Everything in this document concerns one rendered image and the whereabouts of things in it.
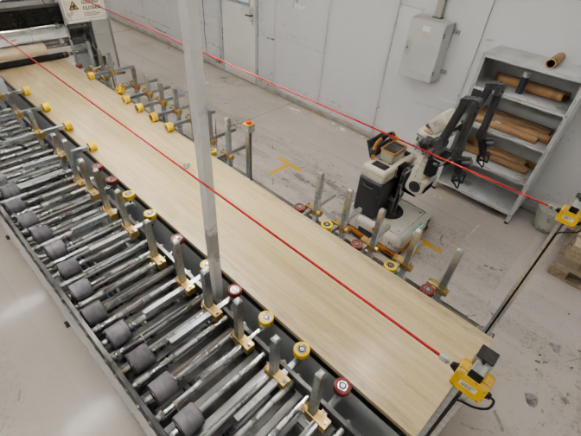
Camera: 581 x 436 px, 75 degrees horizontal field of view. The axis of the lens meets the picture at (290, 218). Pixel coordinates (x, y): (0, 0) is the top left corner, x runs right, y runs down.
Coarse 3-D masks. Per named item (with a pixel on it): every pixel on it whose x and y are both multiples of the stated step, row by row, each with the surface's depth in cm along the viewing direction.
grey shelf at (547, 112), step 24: (504, 48) 367; (480, 72) 374; (504, 72) 386; (552, 72) 323; (576, 72) 326; (504, 96) 357; (528, 96) 356; (576, 96) 319; (552, 120) 375; (504, 144) 417; (528, 144) 360; (552, 144) 346; (480, 168) 447; (504, 168) 398; (480, 192) 428; (504, 192) 431; (528, 192) 414
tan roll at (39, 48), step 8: (0, 48) 407; (8, 48) 409; (16, 48) 413; (24, 48) 417; (32, 48) 422; (40, 48) 426; (48, 48) 436; (0, 56) 404; (8, 56) 409; (16, 56) 415; (24, 56) 420
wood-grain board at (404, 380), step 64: (64, 64) 439; (192, 192) 271; (256, 192) 276; (256, 256) 228; (320, 256) 231; (320, 320) 196; (384, 320) 199; (448, 320) 201; (384, 384) 172; (448, 384) 174
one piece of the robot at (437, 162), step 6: (444, 150) 312; (450, 150) 312; (432, 156) 300; (444, 156) 305; (450, 156) 306; (426, 162) 305; (432, 162) 300; (438, 162) 297; (444, 162) 298; (426, 168) 306; (432, 168) 303; (426, 174) 309; (432, 174) 305
